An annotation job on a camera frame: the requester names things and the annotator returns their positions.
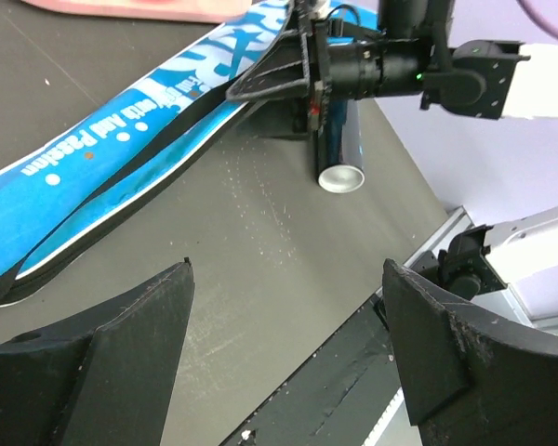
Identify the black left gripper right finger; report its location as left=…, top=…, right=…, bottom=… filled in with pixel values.
left=382, top=259, right=558, bottom=445

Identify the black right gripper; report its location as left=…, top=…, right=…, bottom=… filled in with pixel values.
left=226, top=1, right=332, bottom=134

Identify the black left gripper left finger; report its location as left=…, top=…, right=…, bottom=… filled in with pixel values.
left=0, top=260, right=195, bottom=445

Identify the black shuttlecock tube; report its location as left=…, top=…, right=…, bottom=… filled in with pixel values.
left=315, top=100, right=365, bottom=194

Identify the blue sport racket bag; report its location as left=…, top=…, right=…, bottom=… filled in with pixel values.
left=0, top=1, right=291, bottom=307

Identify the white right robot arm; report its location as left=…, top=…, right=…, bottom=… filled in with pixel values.
left=226, top=1, right=558, bottom=299

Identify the pink three-tier shelf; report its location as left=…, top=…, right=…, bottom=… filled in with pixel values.
left=26, top=0, right=253, bottom=23

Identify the grey slotted cable duct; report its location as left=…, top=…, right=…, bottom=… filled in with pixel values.
left=362, top=387, right=405, bottom=446

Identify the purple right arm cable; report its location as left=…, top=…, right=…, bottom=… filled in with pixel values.
left=515, top=0, right=558, bottom=47

